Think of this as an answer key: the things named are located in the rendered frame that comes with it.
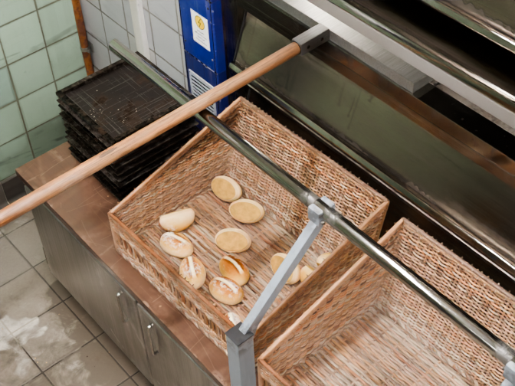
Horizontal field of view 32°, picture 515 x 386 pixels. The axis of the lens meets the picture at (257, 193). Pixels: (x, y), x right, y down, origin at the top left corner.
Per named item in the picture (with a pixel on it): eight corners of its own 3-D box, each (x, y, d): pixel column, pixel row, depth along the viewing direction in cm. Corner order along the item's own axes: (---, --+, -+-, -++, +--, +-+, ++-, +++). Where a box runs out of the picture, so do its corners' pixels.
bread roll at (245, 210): (260, 227, 248) (265, 224, 253) (264, 203, 247) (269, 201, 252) (225, 220, 250) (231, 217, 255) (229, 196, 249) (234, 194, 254)
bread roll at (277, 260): (287, 290, 233) (300, 290, 237) (298, 270, 230) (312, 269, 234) (264, 266, 238) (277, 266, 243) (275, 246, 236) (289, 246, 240)
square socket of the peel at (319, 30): (301, 57, 207) (301, 45, 204) (290, 50, 209) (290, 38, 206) (330, 40, 210) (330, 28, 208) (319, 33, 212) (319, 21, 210)
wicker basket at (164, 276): (245, 164, 269) (241, 91, 249) (387, 271, 239) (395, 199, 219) (111, 250, 248) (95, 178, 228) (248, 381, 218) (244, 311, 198)
